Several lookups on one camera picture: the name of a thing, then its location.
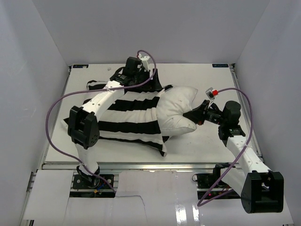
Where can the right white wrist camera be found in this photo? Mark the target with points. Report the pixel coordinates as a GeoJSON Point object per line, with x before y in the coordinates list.
{"type": "Point", "coordinates": [211, 93]}

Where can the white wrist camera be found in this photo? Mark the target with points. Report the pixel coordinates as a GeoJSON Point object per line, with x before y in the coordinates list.
{"type": "Point", "coordinates": [145, 65]}
{"type": "Point", "coordinates": [211, 93]}

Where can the right blue corner label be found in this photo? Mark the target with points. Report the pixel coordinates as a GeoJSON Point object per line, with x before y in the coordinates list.
{"type": "Point", "coordinates": [220, 65]}

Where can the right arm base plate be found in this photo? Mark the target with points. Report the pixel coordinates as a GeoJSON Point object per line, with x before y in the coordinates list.
{"type": "Point", "coordinates": [204, 182]}

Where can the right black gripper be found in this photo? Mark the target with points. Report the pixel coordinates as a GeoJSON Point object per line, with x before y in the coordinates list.
{"type": "Point", "coordinates": [197, 114]}

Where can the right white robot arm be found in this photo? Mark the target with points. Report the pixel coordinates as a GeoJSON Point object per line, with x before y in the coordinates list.
{"type": "Point", "coordinates": [261, 190]}

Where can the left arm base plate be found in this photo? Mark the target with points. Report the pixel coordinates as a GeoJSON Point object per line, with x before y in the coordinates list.
{"type": "Point", "coordinates": [79, 189]}

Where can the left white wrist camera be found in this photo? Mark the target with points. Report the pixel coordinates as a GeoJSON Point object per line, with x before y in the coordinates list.
{"type": "Point", "coordinates": [145, 65]}

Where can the left blue corner label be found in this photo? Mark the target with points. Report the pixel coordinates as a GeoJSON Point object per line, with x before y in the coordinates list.
{"type": "Point", "coordinates": [80, 66]}

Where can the white pillow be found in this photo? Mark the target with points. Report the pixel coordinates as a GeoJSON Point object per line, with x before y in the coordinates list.
{"type": "Point", "coordinates": [171, 106]}

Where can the black white striped pillowcase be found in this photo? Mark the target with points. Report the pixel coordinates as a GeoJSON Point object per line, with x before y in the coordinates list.
{"type": "Point", "coordinates": [133, 118]}

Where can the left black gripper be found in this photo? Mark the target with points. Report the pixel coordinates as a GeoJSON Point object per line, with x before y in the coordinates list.
{"type": "Point", "coordinates": [146, 87]}

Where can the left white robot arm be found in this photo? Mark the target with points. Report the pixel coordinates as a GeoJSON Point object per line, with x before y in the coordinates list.
{"type": "Point", "coordinates": [83, 121]}

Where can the blue corner label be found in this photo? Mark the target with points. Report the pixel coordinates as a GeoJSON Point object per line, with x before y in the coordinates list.
{"type": "Point", "coordinates": [80, 66]}
{"type": "Point", "coordinates": [220, 65]}

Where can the aluminium table frame rail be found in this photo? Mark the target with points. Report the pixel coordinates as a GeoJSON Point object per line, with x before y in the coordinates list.
{"type": "Point", "coordinates": [245, 109]}

